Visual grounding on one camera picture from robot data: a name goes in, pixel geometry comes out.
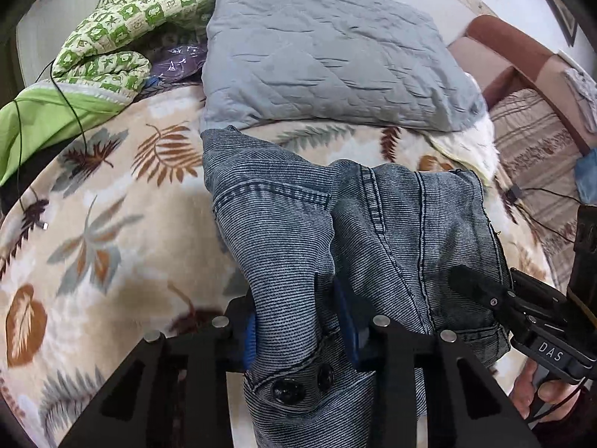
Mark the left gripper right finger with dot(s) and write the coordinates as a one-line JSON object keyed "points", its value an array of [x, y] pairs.
{"points": [[464, 405]]}

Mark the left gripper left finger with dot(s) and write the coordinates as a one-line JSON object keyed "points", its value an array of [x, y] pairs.
{"points": [[172, 391]]}

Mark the grey denim pants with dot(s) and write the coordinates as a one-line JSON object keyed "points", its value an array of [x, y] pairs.
{"points": [[295, 229]]}

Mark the person right hand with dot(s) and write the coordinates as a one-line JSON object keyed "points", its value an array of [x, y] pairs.
{"points": [[554, 392]]}

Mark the black charger adapter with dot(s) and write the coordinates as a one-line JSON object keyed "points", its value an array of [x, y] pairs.
{"points": [[513, 194]]}

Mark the leaf print bed blanket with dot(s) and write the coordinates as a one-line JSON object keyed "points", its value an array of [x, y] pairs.
{"points": [[113, 241]]}

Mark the striped beige cushion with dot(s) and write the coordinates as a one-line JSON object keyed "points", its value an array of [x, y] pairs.
{"points": [[538, 154]]}

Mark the white cream pillow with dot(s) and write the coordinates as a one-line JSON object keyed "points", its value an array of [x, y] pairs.
{"points": [[474, 147]]}

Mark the pink red headboard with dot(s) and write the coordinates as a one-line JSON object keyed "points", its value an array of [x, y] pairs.
{"points": [[504, 59]]}

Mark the green patterned quilt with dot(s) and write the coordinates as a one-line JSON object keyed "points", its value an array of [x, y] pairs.
{"points": [[94, 77]]}

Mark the purple plastic bag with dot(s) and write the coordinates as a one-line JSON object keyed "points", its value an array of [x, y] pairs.
{"points": [[175, 64]]}

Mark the grey quilted pillow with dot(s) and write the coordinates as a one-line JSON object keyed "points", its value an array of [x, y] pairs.
{"points": [[357, 61]]}

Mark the framed wall picture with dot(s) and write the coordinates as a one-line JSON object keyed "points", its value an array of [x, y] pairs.
{"points": [[566, 20]]}

